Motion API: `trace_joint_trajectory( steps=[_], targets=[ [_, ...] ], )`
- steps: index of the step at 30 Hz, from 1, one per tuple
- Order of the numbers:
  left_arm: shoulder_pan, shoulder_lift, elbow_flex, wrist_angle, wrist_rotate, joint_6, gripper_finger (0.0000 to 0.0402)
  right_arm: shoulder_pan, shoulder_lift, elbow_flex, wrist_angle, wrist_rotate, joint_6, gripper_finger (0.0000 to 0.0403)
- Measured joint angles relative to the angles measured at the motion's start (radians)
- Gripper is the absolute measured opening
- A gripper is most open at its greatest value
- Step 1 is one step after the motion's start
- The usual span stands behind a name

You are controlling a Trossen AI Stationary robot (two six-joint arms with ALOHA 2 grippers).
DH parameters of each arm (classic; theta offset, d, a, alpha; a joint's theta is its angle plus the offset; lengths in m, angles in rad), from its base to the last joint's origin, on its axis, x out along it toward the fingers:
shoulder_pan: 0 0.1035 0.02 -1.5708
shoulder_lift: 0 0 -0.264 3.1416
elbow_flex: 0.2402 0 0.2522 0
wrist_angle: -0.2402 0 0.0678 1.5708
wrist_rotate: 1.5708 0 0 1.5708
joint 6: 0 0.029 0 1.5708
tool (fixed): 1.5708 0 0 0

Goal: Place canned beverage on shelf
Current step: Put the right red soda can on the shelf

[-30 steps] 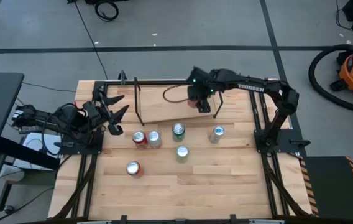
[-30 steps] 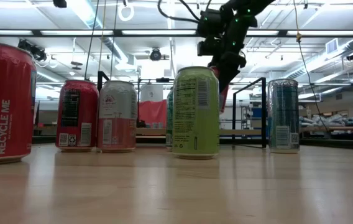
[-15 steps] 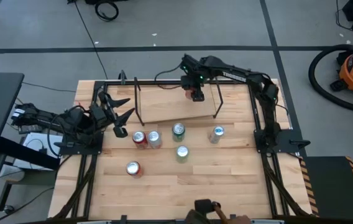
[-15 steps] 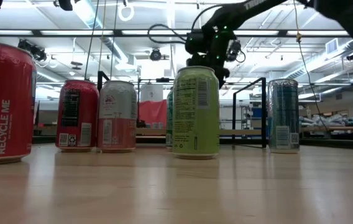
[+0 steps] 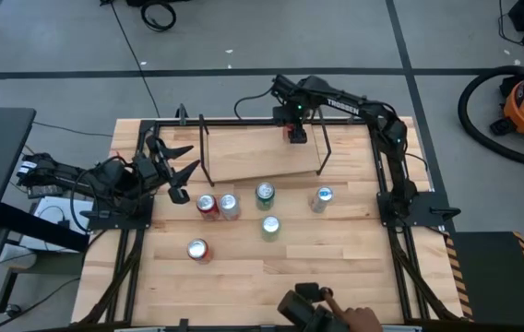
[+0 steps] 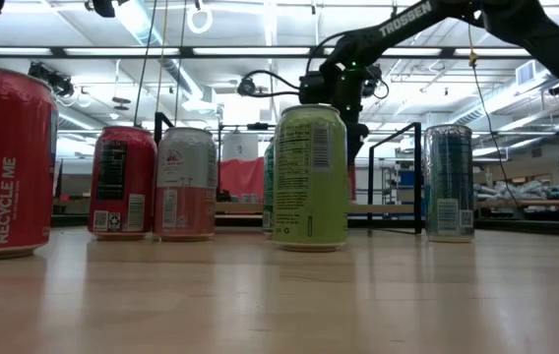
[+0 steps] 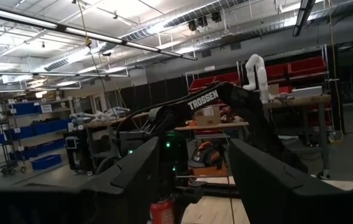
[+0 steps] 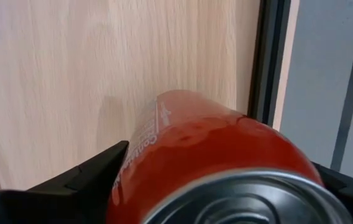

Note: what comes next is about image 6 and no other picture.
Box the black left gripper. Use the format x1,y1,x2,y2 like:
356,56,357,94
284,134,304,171
27,61,76,98

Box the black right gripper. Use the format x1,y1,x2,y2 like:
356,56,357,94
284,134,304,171
345,121,371,167

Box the lime green can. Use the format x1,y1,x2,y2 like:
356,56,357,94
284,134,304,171
272,103,349,253

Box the red Fanta can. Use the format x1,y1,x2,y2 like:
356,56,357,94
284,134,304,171
0,62,59,262

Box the silver blue slim can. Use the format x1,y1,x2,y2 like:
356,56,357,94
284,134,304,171
423,123,476,244

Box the green Sprite can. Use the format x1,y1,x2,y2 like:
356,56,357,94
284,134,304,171
262,140,277,236

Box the red can black label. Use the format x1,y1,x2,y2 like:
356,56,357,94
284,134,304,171
87,125,158,242

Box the background storage shelf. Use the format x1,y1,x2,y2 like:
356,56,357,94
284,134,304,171
381,165,416,205

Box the wooden shelf board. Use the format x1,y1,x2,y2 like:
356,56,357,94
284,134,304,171
214,201,424,220

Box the red cloth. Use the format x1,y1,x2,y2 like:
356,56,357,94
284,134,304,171
217,155,267,204

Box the cluttered background table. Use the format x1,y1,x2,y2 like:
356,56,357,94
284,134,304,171
473,178,559,210

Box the silver air duct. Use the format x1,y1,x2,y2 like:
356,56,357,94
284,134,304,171
111,0,217,115

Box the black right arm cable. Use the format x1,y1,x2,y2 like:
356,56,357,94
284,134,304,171
236,68,310,99

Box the yellow hanging cable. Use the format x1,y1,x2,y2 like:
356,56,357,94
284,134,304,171
466,22,481,70

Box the white hanging ring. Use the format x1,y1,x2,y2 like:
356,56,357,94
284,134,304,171
185,2,215,35

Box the black aluminium table frame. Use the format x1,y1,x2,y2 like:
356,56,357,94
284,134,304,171
50,211,559,240

